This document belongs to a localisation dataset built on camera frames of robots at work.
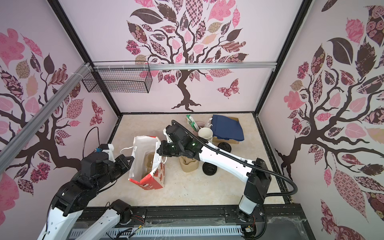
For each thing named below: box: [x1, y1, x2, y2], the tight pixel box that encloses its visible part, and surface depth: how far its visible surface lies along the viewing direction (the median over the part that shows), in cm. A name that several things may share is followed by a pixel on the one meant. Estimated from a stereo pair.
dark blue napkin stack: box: [211, 114, 245, 141], surface depth 106 cm
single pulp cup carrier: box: [144, 152, 155, 175], surface depth 89 cm
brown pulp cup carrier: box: [179, 156, 199, 173], surface depth 84 cm
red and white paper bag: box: [128, 135, 165, 190], surface depth 73 cm
